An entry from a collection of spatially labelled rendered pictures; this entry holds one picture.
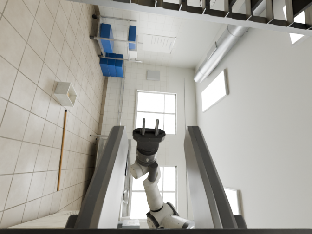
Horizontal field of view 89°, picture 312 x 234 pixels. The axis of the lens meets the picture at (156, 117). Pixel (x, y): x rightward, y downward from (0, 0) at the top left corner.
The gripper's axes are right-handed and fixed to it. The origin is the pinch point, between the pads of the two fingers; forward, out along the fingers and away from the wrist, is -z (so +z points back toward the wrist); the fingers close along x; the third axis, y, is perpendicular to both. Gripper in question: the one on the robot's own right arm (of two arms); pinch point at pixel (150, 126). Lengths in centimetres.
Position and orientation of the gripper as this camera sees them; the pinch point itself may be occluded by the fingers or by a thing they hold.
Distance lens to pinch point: 58.2
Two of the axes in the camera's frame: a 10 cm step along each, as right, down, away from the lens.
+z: -1.3, 8.0, 5.8
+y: 0.9, 5.9, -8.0
